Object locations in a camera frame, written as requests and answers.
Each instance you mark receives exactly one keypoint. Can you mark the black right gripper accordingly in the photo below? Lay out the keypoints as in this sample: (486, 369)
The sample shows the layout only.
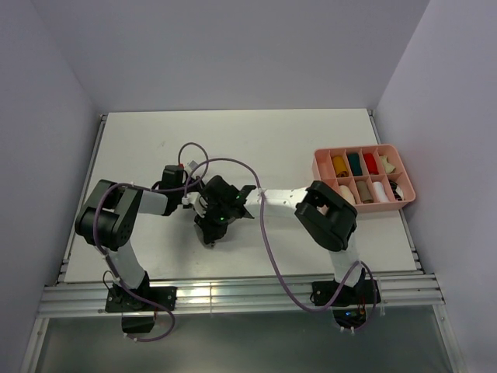
(210, 231)

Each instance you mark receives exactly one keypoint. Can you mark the grey striped sock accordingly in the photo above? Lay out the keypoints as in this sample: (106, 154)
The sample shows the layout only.
(200, 234)

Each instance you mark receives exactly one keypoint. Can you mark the mustard yellow striped sock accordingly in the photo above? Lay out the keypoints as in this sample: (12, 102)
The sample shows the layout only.
(340, 167)

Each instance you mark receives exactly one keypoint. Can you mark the dark green reindeer sock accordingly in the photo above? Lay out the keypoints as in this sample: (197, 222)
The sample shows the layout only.
(354, 163)

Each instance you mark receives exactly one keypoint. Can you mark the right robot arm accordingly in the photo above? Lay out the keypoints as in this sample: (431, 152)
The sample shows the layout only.
(328, 218)

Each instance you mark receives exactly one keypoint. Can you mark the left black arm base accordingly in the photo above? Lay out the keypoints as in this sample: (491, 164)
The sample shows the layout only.
(138, 317)

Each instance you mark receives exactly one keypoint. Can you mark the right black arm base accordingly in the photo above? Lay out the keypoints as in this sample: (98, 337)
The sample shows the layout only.
(352, 306)

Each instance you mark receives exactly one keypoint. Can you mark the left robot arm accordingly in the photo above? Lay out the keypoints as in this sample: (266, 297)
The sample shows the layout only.
(107, 219)

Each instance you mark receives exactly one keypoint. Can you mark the cream rolled sock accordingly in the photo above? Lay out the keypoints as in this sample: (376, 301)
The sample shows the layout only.
(347, 194)

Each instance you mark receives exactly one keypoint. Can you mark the brown rolled sock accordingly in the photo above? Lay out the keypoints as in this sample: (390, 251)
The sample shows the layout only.
(364, 192)

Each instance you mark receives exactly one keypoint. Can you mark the red rolled sock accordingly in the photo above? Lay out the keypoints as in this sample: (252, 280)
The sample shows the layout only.
(371, 163)

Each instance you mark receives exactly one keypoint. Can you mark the pink divided organizer tray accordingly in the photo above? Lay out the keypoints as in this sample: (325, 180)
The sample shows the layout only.
(323, 170)

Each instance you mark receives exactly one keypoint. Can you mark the white rolled sock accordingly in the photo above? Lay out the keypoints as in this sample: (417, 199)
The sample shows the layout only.
(380, 192)

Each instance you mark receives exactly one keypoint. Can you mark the beige rolled sock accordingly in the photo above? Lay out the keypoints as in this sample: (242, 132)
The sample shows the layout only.
(388, 167)

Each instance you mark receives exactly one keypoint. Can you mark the black white striped sock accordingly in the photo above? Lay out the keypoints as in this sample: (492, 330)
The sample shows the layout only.
(397, 191)

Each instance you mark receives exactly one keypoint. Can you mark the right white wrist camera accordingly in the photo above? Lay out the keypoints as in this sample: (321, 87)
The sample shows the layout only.
(195, 201)

